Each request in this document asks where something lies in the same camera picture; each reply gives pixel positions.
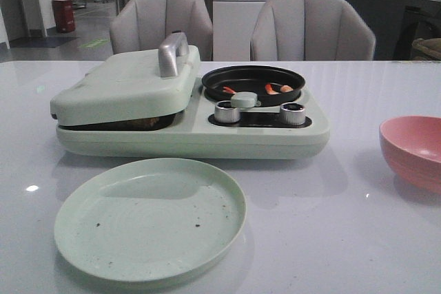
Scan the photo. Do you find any orange shrimp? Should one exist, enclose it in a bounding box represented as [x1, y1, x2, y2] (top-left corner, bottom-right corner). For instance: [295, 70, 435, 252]
[265, 83, 278, 95]
[223, 86, 236, 94]

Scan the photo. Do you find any bread slice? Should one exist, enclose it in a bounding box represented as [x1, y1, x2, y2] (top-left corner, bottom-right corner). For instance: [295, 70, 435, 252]
[110, 117, 160, 130]

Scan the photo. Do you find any pale shrimp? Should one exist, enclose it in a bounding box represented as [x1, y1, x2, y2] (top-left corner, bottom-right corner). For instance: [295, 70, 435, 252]
[280, 85, 294, 93]

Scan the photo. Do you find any green breakfast maker lid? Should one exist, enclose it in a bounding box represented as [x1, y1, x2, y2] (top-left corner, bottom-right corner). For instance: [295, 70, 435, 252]
[50, 32, 201, 127]

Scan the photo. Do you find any pink plastic bowl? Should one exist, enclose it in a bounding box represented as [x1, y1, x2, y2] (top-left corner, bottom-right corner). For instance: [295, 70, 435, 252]
[379, 116, 440, 193]

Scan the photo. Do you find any green breakfast maker base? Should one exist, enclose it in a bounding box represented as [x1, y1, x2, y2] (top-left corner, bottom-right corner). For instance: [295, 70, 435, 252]
[56, 78, 330, 160]

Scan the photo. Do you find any left silver control knob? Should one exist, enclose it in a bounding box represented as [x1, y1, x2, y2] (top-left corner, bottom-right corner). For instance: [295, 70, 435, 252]
[214, 101, 240, 124]

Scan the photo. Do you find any silver control knob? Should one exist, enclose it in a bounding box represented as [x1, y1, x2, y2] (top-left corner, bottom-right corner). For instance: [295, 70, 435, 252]
[279, 103, 306, 126]
[214, 101, 240, 124]

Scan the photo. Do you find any black round frying pan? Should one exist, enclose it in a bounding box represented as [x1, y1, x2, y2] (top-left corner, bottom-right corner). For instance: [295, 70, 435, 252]
[202, 65, 305, 107]

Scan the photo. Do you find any right silver control knob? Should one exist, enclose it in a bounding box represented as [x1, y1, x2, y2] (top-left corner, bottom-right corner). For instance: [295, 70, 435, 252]
[279, 103, 306, 126]

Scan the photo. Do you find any light green round plate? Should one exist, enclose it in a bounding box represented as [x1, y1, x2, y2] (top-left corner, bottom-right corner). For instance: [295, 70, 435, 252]
[54, 158, 246, 284]

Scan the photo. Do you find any right grey upholstered chair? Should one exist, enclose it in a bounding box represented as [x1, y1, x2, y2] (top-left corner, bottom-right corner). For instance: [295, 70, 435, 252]
[250, 0, 376, 61]

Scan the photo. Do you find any grey upholstered chair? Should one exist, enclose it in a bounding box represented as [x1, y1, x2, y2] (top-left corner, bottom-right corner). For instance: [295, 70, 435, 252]
[250, 0, 376, 61]
[110, 0, 213, 61]

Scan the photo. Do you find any left grey upholstered chair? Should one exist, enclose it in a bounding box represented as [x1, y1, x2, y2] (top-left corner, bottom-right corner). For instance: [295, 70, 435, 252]
[110, 0, 213, 61]

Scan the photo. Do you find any white refrigerator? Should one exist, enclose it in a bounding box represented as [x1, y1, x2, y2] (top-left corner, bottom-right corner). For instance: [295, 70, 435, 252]
[212, 0, 267, 61]

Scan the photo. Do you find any red fire extinguisher box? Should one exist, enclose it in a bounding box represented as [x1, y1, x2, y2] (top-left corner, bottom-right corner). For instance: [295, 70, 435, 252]
[52, 0, 75, 33]

